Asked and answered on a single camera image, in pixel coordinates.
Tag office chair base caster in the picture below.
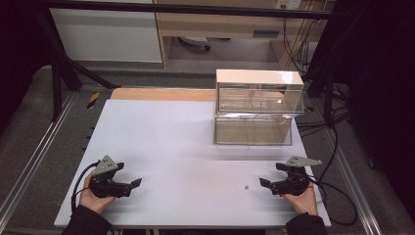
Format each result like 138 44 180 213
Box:
177 35 212 52

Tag clear acrylic drawer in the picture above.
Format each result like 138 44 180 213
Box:
212 112 294 147

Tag bundle of hanging cables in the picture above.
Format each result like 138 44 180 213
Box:
281 14 328 76

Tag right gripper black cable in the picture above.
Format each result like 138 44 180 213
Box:
307 175 358 227

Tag clear acrylic drawer cabinet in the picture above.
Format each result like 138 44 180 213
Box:
214 69 305 116

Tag white power strip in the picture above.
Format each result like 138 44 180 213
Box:
275 0 303 11

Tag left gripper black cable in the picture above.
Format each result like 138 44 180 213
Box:
70 160 101 213

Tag wooden desk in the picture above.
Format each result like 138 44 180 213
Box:
152 0 329 71

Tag black floor cables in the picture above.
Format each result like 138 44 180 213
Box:
295 86 353 139

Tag black metal frame bar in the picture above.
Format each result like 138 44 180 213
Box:
32 0 335 21

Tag black curtain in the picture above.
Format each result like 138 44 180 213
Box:
326 0 415 213
0 0 55 135

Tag person's right hand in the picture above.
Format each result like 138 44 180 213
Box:
282 182 319 216

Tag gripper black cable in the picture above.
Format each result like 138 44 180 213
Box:
307 175 358 227
70 160 101 213

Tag white cabinet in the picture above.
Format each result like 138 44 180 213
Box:
49 0 163 64

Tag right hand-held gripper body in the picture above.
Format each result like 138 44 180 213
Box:
269 155 323 197

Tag black metal stand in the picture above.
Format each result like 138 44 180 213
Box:
33 6 122 122
302 63 338 129

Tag aluminium rail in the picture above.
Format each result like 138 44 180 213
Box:
321 128 384 235
0 92 78 223

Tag yellow black striped tape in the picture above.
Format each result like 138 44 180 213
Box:
86 91 101 110

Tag person's left hand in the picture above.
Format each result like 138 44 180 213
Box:
79 172 117 215

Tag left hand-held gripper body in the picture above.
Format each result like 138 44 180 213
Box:
88 155 133 199

